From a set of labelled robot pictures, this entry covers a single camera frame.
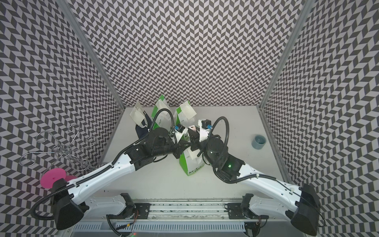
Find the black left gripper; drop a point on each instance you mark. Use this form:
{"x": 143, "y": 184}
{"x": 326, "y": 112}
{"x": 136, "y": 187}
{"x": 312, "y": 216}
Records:
{"x": 180, "y": 146}

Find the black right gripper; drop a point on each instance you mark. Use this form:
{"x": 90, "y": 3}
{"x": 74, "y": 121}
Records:
{"x": 194, "y": 138}

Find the navy and cream tote bag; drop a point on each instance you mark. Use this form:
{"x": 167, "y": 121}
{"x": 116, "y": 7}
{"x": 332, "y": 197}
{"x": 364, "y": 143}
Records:
{"x": 142, "y": 120}

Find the pink stapler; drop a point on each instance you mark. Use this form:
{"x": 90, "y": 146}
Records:
{"x": 193, "y": 128}

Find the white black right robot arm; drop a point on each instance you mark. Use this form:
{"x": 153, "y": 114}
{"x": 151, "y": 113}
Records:
{"x": 299, "y": 205}

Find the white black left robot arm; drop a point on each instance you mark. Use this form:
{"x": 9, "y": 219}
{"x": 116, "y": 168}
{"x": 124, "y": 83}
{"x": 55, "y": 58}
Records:
{"x": 66, "y": 204}

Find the blue-grey ceramic cup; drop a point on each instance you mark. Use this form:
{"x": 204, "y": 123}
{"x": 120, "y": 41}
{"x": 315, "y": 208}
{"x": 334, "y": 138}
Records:
{"x": 258, "y": 142}

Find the pink plastic disc spool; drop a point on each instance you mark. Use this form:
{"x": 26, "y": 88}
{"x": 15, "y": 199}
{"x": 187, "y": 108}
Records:
{"x": 53, "y": 175}

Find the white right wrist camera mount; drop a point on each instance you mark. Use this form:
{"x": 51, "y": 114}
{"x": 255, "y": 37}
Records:
{"x": 205, "y": 126}

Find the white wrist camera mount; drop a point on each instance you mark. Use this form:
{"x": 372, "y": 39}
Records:
{"x": 179, "y": 131}
{"x": 205, "y": 126}

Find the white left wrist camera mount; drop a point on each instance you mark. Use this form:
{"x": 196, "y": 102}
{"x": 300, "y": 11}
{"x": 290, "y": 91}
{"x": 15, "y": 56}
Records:
{"x": 179, "y": 131}

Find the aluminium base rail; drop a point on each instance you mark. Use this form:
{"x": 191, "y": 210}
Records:
{"x": 249, "y": 216}

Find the silver wire rack stand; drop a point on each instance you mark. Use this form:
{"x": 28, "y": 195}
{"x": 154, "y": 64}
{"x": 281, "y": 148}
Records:
{"x": 61, "y": 151}

